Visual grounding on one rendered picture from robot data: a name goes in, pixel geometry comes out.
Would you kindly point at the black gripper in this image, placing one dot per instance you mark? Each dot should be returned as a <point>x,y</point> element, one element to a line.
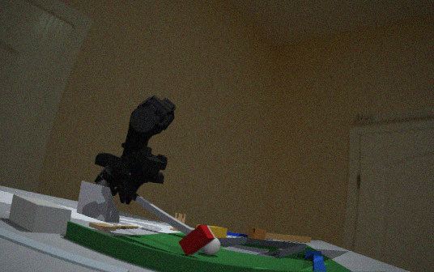
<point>125,174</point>

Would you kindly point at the green flat mat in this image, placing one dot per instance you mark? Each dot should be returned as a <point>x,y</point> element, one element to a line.
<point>169,242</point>

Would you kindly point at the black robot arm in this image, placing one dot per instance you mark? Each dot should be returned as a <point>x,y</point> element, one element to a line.
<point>149,118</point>

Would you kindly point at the white golf ball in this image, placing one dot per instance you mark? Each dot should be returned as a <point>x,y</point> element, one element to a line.
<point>212,248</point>

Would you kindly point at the red putter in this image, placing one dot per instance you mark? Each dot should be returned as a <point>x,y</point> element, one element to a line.
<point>195,240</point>

